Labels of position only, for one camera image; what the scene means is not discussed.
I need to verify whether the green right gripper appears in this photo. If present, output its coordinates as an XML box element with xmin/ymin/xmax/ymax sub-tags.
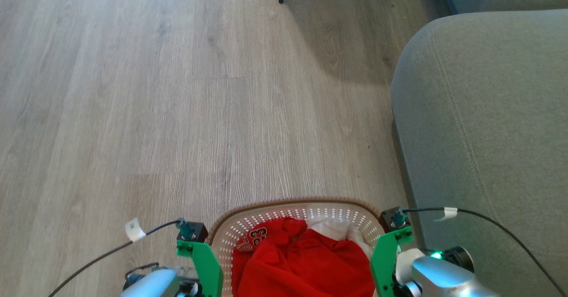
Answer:
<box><xmin>370</xmin><ymin>226</ymin><xmax>414</xmax><ymax>297</ymax></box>

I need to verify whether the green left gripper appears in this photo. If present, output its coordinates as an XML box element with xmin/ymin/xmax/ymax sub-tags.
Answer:
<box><xmin>176</xmin><ymin>240</ymin><xmax>224</xmax><ymax>297</ymax></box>

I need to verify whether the white perforated laundry basket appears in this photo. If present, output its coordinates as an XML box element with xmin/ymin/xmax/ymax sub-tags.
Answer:
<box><xmin>208</xmin><ymin>198</ymin><xmax>387</xmax><ymax>297</ymax></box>

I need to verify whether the white garment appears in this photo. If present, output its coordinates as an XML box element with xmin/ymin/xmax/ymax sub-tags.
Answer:
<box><xmin>307</xmin><ymin>218</ymin><xmax>372</xmax><ymax>258</ymax></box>

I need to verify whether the red sports jersey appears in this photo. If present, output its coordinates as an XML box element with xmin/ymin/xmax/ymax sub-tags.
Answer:
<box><xmin>231</xmin><ymin>218</ymin><xmax>375</xmax><ymax>297</ymax></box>

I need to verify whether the grey fabric sofa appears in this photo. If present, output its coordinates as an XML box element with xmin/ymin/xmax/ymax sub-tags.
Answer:
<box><xmin>390</xmin><ymin>9</ymin><xmax>568</xmax><ymax>297</ymax></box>

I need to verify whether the white plain cable label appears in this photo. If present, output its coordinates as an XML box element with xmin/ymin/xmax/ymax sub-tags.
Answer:
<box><xmin>434</xmin><ymin>207</ymin><xmax>458</xmax><ymax>222</ymax></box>

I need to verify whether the white printed cable label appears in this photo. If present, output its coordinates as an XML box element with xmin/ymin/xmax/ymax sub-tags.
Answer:
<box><xmin>125</xmin><ymin>218</ymin><xmax>146</xmax><ymax>243</ymax></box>

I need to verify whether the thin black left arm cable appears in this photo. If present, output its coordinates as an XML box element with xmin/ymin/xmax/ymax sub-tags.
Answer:
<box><xmin>47</xmin><ymin>219</ymin><xmax>183</xmax><ymax>297</ymax></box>

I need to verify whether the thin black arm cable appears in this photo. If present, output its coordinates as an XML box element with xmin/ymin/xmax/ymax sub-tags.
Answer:
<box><xmin>47</xmin><ymin>219</ymin><xmax>183</xmax><ymax>297</ymax></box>
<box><xmin>401</xmin><ymin>207</ymin><xmax>568</xmax><ymax>297</ymax></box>

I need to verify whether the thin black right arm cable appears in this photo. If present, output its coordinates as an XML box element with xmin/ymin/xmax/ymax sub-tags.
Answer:
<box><xmin>401</xmin><ymin>207</ymin><xmax>568</xmax><ymax>297</ymax></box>

